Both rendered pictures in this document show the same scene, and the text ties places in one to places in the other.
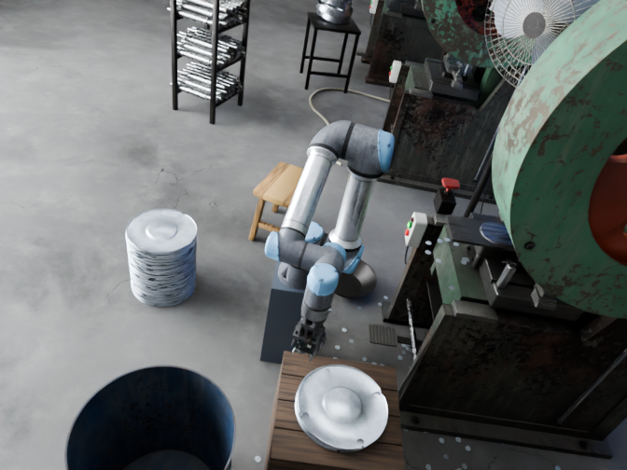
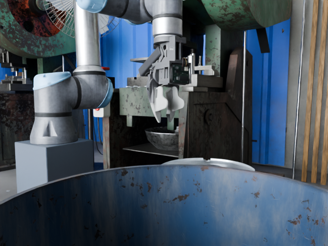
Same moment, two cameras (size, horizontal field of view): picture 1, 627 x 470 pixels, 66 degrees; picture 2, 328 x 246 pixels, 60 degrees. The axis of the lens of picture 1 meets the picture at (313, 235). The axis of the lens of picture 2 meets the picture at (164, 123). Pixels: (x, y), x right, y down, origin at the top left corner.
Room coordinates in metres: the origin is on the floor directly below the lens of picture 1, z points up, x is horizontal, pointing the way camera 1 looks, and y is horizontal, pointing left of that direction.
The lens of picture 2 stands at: (0.42, 0.53, 0.60)
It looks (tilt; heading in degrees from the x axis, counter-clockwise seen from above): 5 degrees down; 309
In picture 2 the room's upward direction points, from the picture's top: straight up
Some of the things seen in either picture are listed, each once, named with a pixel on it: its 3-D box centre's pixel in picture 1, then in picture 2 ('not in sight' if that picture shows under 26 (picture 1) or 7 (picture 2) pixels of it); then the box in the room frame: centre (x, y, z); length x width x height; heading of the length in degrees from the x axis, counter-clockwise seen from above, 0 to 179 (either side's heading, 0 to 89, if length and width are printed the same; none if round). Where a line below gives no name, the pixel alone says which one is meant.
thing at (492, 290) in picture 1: (519, 261); (174, 82); (1.39, -0.75, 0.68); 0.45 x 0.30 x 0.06; 4
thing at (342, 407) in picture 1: (342, 404); (206, 169); (0.86, -0.21, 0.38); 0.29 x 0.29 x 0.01
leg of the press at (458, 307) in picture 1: (550, 366); (228, 123); (1.13, -0.91, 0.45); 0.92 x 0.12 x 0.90; 94
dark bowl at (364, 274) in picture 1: (346, 280); not in sight; (1.78, -0.21, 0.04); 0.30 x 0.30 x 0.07
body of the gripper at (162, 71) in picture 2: (310, 328); (169, 62); (0.87, -0.05, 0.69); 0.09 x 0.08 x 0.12; 167
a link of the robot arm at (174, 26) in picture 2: (316, 307); (168, 30); (0.88, -0.05, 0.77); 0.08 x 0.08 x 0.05
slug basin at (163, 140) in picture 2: not in sight; (174, 138); (1.39, -0.75, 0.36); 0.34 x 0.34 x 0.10
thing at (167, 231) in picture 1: (161, 229); not in sight; (1.52, 0.64, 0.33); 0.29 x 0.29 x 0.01
